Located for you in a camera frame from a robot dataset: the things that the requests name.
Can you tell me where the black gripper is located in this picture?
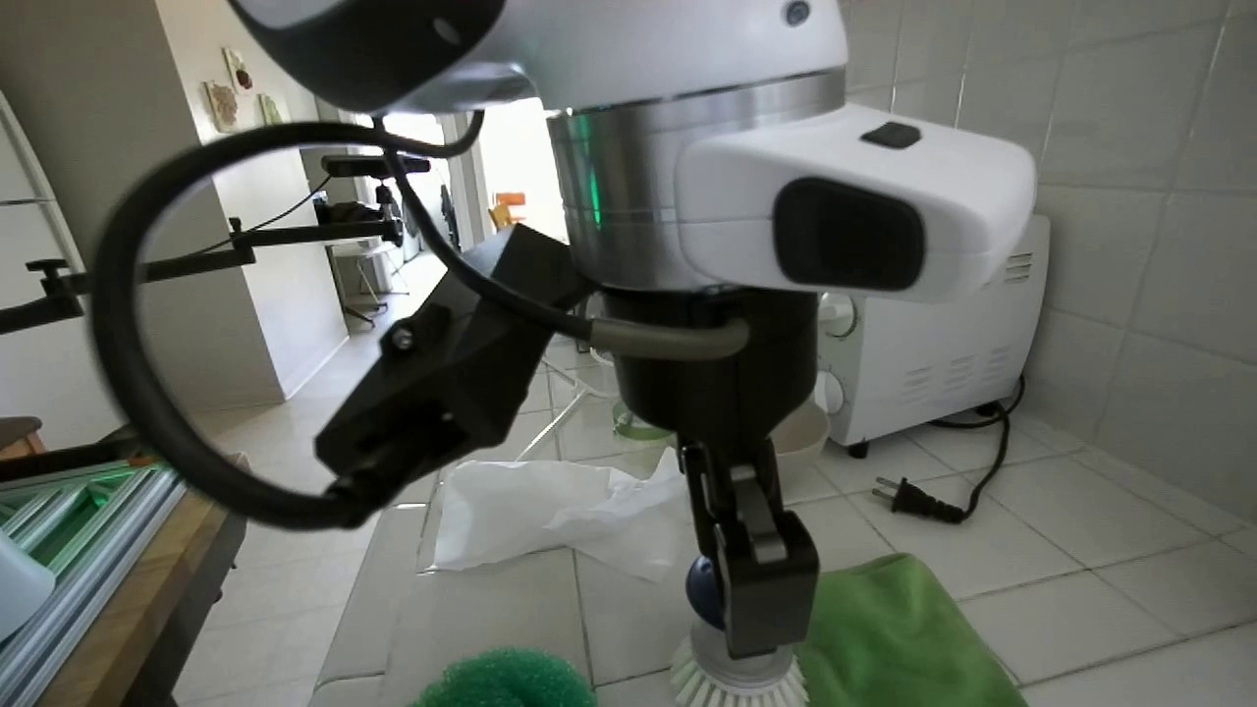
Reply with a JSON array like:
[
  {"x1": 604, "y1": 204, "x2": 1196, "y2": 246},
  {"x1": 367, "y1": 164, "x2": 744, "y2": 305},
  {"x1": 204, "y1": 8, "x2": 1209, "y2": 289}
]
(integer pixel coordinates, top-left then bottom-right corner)
[{"x1": 604, "y1": 289, "x2": 822, "y2": 660}]

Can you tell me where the blue topped dish brush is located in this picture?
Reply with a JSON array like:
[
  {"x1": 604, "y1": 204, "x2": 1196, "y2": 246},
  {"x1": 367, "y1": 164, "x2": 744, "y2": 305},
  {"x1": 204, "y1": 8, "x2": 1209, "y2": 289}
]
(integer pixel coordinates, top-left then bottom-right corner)
[{"x1": 669, "y1": 556, "x2": 811, "y2": 707}]

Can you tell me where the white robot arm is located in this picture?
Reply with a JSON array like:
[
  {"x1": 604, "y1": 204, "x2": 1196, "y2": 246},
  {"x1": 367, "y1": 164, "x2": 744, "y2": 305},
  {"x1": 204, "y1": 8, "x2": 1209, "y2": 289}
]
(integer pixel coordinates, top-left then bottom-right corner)
[{"x1": 229, "y1": 0, "x2": 1036, "y2": 660}]

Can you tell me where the clear plastic hanger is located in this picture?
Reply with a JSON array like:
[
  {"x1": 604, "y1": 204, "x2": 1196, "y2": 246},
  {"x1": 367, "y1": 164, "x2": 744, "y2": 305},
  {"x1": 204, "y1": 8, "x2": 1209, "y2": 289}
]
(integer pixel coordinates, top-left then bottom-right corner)
[{"x1": 520, "y1": 342, "x2": 617, "y2": 458}]

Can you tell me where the green microfiber cloth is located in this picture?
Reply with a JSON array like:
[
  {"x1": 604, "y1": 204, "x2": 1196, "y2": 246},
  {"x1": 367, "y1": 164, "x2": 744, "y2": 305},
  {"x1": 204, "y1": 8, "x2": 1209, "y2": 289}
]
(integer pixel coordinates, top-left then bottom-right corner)
[{"x1": 799, "y1": 554, "x2": 1025, "y2": 707}]

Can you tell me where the white toaster oven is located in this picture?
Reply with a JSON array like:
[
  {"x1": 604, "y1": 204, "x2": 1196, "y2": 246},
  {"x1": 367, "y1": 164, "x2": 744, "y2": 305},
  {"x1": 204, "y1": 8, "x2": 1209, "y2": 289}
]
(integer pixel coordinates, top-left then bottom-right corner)
[{"x1": 812, "y1": 217, "x2": 1049, "y2": 449}]

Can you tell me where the white plastic bag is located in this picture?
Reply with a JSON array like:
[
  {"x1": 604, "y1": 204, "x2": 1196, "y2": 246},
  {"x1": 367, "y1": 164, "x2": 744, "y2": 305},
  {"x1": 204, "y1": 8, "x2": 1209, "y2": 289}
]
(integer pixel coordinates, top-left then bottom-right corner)
[{"x1": 427, "y1": 453, "x2": 695, "y2": 581}]

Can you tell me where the green round scrubber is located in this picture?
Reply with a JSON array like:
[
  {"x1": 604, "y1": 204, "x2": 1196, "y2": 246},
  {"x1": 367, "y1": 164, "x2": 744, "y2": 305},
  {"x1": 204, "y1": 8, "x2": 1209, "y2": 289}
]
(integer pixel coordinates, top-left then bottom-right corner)
[{"x1": 418, "y1": 647, "x2": 596, "y2": 707}]

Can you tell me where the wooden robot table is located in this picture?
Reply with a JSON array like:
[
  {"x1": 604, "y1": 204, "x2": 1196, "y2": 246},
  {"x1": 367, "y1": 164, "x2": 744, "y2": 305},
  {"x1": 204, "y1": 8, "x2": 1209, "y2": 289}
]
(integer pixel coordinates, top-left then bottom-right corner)
[{"x1": 0, "y1": 418, "x2": 257, "y2": 707}]

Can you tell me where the black power cord plug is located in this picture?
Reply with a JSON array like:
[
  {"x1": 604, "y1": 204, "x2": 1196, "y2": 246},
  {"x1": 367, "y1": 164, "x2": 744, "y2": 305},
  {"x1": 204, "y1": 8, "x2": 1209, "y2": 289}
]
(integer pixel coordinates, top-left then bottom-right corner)
[{"x1": 870, "y1": 374, "x2": 1031, "y2": 528}]

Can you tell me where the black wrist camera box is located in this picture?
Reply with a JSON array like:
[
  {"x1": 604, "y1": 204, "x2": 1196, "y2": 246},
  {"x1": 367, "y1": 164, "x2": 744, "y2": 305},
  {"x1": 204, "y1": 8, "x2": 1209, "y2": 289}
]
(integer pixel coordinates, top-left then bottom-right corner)
[{"x1": 314, "y1": 274, "x2": 553, "y2": 505}]

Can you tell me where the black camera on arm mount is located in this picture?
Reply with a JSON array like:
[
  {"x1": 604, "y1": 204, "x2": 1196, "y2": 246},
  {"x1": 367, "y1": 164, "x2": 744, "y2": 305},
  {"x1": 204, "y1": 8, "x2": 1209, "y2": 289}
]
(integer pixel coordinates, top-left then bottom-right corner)
[{"x1": 0, "y1": 189, "x2": 406, "y2": 334}]

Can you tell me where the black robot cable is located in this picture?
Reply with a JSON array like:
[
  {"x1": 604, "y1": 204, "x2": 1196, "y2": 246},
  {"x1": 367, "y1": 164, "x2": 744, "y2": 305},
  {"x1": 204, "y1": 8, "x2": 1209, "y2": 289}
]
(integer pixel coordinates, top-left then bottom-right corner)
[{"x1": 87, "y1": 106, "x2": 756, "y2": 533}]

